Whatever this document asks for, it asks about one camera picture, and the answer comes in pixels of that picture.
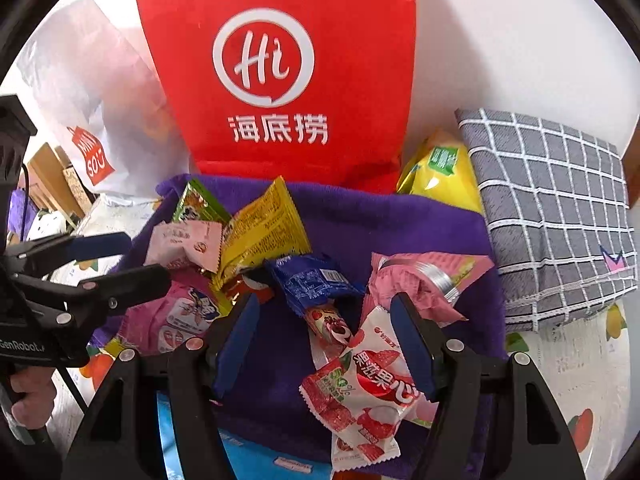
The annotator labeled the dark blue snack packet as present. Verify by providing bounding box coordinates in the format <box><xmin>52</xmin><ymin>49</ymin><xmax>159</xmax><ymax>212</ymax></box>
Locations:
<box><xmin>266</xmin><ymin>255</ymin><xmax>363</xmax><ymax>318</ymax></box>

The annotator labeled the red Haidilao paper bag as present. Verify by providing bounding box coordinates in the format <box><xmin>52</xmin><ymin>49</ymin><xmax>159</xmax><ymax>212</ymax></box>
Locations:
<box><xmin>137</xmin><ymin>0</ymin><xmax>416</xmax><ymax>194</ymax></box>

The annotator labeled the brown wooden door frame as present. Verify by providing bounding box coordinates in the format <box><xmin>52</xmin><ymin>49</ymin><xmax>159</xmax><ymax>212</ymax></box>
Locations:
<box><xmin>623</xmin><ymin>122</ymin><xmax>640</xmax><ymax>206</ymax></box>

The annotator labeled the long pink white candy packet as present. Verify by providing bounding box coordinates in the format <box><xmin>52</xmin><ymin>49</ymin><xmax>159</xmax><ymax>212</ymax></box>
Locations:
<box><xmin>304</xmin><ymin>304</ymin><xmax>352</xmax><ymax>370</ymax></box>

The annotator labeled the yellow chips bag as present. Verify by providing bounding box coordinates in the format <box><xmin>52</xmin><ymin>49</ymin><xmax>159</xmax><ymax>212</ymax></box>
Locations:
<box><xmin>396</xmin><ymin>129</ymin><xmax>484</xmax><ymax>214</ymax></box>

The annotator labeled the fruit print table cover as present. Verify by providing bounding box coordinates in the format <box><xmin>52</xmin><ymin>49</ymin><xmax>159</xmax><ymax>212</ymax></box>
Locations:
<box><xmin>47</xmin><ymin>195</ymin><xmax>631</xmax><ymax>479</ymax></box>

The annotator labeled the green snack packet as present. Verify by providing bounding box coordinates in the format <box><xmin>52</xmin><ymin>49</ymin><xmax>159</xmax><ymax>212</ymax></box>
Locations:
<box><xmin>172</xmin><ymin>178</ymin><xmax>231</xmax><ymax>226</ymax></box>

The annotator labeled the pink snack packet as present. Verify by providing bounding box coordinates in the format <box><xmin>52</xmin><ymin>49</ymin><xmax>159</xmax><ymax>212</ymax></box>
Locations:
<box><xmin>360</xmin><ymin>252</ymin><xmax>495</xmax><ymax>328</ymax></box>

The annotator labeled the small pink pastry packet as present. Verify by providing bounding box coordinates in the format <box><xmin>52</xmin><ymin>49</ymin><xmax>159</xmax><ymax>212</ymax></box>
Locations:
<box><xmin>144</xmin><ymin>220</ymin><xmax>222</xmax><ymax>273</ymax></box>

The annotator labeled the purple towel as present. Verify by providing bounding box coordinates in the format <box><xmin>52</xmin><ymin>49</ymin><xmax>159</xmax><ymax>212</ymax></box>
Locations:
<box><xmin>111</xmin><ymin>174</ymin><xmax>506</xmax><ymax>479</ymax></box>

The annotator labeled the left human hand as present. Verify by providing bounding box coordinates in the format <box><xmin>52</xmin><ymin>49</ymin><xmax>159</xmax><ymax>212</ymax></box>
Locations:
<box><xmin>10</xmin><ymin>367</ymin><xmax>56</xmax><ymax>429</ymax></box>

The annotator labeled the blue tissue pack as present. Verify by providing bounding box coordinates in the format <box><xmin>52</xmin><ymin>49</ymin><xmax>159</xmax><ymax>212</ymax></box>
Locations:
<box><xmin>156</xmin><ymin>392</ymin><xmax>332</xmax><ymax>480</ymax></box>

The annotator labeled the wooden headboard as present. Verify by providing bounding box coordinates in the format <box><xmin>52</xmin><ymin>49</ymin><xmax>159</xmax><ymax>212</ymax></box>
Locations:
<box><xmin>26</xmin><ymin>143</ymin><xmax>85</xmax><ymax>226</ymax></box>

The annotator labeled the red snack packet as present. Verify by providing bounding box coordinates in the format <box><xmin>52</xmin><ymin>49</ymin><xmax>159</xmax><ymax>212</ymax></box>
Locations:
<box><xmin>221</xmin><ymin>274</ymin><xmax>274</xmax><ymax>304</ymax></box>

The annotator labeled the white Miniso plastic bag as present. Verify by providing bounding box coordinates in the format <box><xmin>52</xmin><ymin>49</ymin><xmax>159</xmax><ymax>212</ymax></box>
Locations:
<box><xmin>16</xmin><ymin>0</ymin><xmax>190</xmax><ymax>197</ymax></box>

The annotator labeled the lychee gummy packet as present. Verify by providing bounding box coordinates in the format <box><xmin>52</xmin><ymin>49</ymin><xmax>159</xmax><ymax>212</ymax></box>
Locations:
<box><xmin>299</xmin><ymin>306</ymin><xmax>437</xmax><ymax>472</ymax></box>

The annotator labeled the large pink snack bag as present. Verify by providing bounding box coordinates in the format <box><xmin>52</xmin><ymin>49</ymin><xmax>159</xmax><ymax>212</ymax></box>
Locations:
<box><xmin>104</xmin><ymin>268</ymin><xmax>232</xmax><ymax>356</ymax></box>

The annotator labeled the patterned book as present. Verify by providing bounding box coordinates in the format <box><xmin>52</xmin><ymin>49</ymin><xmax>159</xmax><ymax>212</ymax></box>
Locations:
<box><xmin>63</xmin><ymin>166</ymin><xmax>96</xmax><ymax>214</ymax></box>

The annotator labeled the yellow triangular snack packet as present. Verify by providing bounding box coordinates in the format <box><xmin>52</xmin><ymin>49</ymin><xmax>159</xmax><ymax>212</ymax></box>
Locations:
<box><xmin>213</xmin><ymin>177</ymin><xmax>311</xmax><ymax>289</ymax></box>

